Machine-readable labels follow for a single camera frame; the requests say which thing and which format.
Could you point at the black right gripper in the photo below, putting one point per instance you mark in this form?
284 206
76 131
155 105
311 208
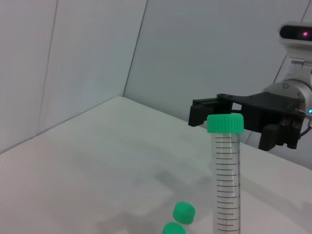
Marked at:
270 109

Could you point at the clear green-capped test tube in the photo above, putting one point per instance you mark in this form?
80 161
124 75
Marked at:
225 124
184 212
173 229

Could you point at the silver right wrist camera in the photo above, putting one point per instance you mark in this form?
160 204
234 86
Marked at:
296 33

